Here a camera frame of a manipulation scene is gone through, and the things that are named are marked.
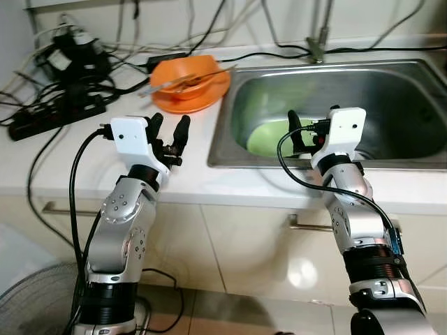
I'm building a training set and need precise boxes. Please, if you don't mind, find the stainless steel sink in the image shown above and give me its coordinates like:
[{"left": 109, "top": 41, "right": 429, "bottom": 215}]
[{"left": 207, "top": 59, "right": 447, "bottom": 170}]

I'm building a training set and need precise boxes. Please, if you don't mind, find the black wall cable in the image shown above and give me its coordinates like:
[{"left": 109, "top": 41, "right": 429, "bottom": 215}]
[
  {"left": 328, "top": 0, "right": 428, "bottom": 52},
  {"left": 261, "top": 0, "right": 312, "bottom": 51}
]

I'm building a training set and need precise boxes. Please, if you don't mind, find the white base cabinet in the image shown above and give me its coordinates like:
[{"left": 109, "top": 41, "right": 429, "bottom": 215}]
[{"left": 0, "top": 195, "right": 447, "bottom": 315}]

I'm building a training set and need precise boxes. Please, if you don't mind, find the black hanging cable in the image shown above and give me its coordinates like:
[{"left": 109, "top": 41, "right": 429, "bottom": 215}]
[{"left": 25, "top": 126, "right": 78, "bottom": 242}]

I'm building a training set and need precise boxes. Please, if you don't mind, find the black floor cable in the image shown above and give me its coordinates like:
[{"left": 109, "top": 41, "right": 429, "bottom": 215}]
[{"left": 136, "top": 267, "right": 186, "bottom": 334}]

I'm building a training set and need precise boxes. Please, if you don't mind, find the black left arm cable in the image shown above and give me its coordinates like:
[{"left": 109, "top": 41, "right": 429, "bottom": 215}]
[{"left": 68, "top": 126, "right": 114, "bottom": 335}]

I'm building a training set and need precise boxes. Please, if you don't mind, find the green plastic plate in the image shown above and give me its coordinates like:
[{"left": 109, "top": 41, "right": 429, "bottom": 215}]
[{"left": 246, "top": 119, "right": 315, "bottom": 158}]

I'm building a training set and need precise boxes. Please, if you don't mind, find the black counter cable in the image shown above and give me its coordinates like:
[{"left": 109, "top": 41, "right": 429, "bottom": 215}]
[{"left": 185, "top": 43, "right": 447, "bottom": 65}]

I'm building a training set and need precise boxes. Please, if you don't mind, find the orange plastic bowl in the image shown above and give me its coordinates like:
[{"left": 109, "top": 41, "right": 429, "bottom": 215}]
[{"left": 151, "top": 55, "right": 221, "bottom": 96}]

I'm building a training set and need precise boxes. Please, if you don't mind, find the metal faucet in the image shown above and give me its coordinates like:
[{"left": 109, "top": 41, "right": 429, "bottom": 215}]
[{"left": 307, "top": 0, "right": 336, "bottom": 64}]

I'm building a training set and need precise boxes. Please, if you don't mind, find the black power strip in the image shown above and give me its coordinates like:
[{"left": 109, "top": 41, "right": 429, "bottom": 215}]
[{"left": 7, "top": 94, "right": 107, "bottom": 141}]

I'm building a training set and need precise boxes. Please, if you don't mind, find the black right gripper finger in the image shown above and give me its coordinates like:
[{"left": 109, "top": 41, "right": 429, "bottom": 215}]
[{"left": 288, "top": 110, "right": 306, "bottom": 155}]

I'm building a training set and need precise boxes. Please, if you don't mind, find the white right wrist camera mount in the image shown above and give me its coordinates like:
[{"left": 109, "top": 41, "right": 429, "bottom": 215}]
[{"left": 312, "top": 107, "right": 367, "bottom": 170}]

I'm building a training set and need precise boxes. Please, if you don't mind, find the orange plastic plate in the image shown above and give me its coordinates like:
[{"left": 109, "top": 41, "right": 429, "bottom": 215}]
[{"left": 150, "top": 59, "right": 232, "bottom": 115}]

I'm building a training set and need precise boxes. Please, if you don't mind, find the black charger with white labels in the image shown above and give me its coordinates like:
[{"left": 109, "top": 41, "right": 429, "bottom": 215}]
[{"left": 35, "top": 28, "right": 112, "bottom": 82}]

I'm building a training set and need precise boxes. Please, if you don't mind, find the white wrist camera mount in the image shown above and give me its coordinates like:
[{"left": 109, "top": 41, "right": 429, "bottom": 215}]
[
  {"left": 312, "top": 107, "right": 367, "bottom": 170},
  {"left": 110, "top": 117, "right": 170, "bottom": 189}
]

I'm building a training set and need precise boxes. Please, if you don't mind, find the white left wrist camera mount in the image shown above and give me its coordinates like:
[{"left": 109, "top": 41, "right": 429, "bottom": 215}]
[{"left": 110, "top": 117, "right": 170, "bottom": 189}]

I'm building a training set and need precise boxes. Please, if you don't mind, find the black power adapter brick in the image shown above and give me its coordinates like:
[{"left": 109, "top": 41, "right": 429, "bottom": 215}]
[{"left": 147, "top": 52, "right": 189, "bottom": 71}]

